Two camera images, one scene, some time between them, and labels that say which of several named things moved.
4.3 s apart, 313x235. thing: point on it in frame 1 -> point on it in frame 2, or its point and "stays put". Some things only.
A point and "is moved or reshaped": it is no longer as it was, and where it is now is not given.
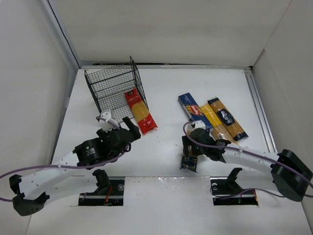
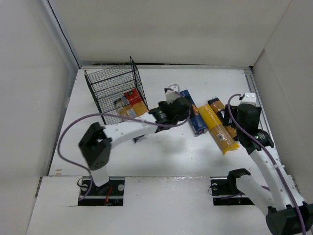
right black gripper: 189,149 -> 228,115
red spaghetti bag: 145,120 stays put
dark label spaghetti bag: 234,129 stays put
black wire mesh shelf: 109,86 stays put
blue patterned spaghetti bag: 189,163 -> 125,107
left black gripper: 125,133 -> 185,107
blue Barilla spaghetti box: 194,110 is moved or reshaped
